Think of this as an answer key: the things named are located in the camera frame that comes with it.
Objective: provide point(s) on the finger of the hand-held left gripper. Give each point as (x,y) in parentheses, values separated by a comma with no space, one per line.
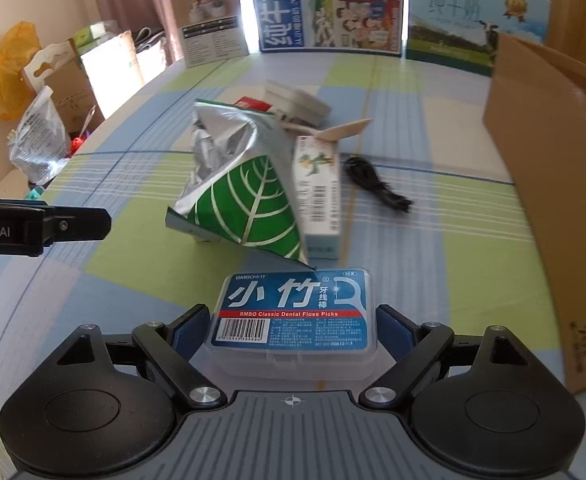
(80,223)

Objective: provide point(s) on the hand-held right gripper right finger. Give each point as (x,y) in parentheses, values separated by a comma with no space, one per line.
(391,327)

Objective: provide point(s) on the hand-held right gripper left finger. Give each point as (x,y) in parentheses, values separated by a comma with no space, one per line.
(194,326)

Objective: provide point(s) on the blue dental floss pick box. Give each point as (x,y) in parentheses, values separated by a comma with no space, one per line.
(293,310)

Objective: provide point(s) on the green leaf foil bag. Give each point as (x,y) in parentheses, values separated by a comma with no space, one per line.
(253,200)

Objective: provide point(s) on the beige wooden spoon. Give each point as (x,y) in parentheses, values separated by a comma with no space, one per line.
(338,131)

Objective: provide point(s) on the brown cardboard box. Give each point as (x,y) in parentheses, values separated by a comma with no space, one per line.
(548,185)

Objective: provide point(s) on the plaid cloth desktop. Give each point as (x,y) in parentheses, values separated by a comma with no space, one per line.
(423,235)

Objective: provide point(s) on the clear printed plastic bag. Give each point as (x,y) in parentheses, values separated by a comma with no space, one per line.
(38,135)

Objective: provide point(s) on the cardboard box with hang tab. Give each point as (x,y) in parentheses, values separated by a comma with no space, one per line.
(70,95)

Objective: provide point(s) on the light blue toothpaste box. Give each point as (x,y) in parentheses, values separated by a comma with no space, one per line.
(319,195)

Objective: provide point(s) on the white paper bag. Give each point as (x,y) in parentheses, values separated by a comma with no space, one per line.
(110,75)

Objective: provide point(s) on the yellow plastic bag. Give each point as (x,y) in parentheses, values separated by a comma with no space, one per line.
(8,75)

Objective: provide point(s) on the green and white carton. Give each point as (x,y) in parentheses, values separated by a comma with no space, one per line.
(90,34)

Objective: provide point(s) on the red snack packet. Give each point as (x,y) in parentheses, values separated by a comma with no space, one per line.
(255,104)

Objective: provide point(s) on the white product box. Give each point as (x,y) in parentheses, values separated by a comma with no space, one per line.
(210,20)

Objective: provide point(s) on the white plug adapter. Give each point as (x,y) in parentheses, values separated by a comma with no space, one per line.
(303,102)

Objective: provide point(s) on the blue cartoon milk carton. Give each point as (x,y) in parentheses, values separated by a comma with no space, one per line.
(283,10)

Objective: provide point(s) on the light blue cow milk carton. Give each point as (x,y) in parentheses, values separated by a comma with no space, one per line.
(453,20)

